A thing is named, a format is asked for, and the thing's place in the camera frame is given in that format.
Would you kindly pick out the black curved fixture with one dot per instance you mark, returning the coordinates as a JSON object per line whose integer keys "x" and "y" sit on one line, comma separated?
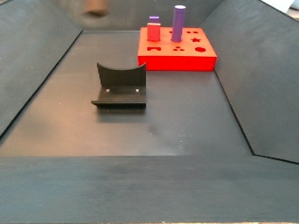
{"x": 121, "y": 87}

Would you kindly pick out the brown oval peg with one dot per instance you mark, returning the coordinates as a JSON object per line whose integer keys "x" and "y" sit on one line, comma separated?
{"x": 96, "y": 7}

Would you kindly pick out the red shape sorter block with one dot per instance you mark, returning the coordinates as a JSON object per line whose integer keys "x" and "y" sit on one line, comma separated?
{"x": 189, "y": 55}

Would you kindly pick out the red rectangular peg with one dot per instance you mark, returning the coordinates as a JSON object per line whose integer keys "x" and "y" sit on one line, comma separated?
{"x": 152, "y": 31}

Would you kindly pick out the purple square peg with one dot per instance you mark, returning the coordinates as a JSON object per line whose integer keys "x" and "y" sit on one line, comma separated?
{"x": 153, "y": 19}

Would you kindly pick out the purple cylinder peg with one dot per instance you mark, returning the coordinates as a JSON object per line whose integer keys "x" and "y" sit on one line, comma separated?
{"x": 177, "y": 22}

